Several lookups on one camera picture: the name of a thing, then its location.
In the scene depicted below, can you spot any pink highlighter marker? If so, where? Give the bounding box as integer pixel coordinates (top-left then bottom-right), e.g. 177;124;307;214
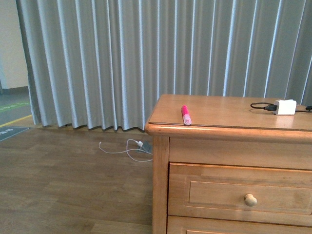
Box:
181;105;192;125

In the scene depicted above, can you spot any wooden drawer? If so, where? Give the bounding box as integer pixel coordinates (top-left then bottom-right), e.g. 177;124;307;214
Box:
167;216;312;234
168;163;312;226

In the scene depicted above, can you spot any grey floor socket box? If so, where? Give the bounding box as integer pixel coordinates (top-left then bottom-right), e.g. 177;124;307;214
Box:
138;141;153;154

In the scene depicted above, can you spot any grey pleated curtain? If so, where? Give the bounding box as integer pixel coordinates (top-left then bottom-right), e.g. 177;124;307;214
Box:
16;0;312;129

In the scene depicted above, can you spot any wooden nightstand cabinet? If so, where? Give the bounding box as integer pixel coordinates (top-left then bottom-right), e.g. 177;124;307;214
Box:
145;95;312;234

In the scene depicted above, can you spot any white charger adapter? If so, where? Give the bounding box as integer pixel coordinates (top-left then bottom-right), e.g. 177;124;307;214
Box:
273;99;297;115

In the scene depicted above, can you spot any white cable on floor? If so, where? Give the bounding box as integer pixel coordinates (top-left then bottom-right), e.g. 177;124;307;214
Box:
98;139;154;163

